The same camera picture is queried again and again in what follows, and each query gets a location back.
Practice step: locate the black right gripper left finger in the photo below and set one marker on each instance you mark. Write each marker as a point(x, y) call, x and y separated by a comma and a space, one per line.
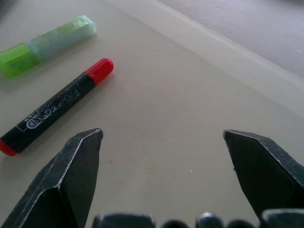
point(59, 190)

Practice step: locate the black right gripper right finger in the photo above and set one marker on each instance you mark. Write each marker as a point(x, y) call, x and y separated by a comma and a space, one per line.
point(266, 171)

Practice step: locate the black marker with red cap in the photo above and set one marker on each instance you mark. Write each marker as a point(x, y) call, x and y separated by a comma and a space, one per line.
point(54, 104)

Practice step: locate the green highlighter pen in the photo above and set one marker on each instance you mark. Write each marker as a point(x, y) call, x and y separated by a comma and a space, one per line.
point(47, 45)

